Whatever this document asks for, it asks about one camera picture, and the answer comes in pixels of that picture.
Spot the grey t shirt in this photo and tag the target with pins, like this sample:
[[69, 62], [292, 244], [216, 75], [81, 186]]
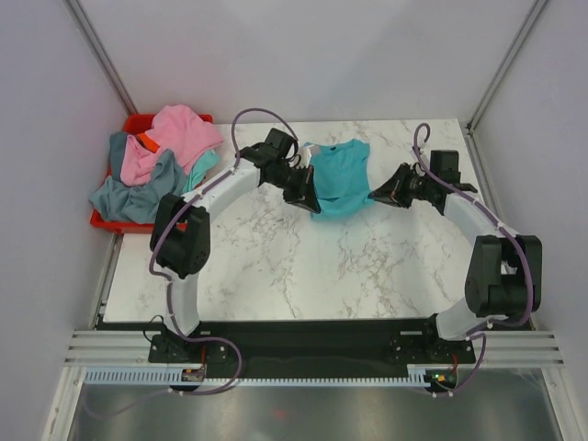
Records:
[[115, 201]]

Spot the right corner frame post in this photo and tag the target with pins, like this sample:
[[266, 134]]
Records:
[[533, 16]]

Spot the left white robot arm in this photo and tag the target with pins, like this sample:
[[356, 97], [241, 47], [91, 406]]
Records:
[[181, 236]]

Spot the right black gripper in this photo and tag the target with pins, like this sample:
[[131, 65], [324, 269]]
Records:
[[392, 191]]

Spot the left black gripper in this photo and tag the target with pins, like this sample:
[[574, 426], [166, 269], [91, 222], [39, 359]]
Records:
[[304, 195]]

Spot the pink t shirt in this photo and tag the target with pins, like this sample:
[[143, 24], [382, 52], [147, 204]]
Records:
[[175, 128]]

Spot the light mint t shirt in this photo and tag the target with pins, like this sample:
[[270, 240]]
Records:
[[208, 160]]

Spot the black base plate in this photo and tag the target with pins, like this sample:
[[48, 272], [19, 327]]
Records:
[[333, 346]]

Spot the red plastic bin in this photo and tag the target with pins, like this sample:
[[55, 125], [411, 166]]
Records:
[[135, 124]]

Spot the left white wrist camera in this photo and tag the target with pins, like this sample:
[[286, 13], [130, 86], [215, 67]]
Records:
[[307, 151]]

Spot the left corner frame post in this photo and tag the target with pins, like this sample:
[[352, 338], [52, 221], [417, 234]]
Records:
[[96, 46]]

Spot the white slotted cable duct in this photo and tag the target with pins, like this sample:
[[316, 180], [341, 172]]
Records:
[[410, 376]]

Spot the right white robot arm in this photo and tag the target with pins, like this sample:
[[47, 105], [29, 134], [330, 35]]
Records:
[[503, 282]]

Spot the aluminium extrusion rail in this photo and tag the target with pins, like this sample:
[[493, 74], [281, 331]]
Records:
[[504, 349]]

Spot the teal t shirt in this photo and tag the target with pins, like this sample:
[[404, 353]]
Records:
[[341, 179]]

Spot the corner frame post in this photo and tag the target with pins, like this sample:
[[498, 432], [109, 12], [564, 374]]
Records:
[[533, 16], [96, 46]]

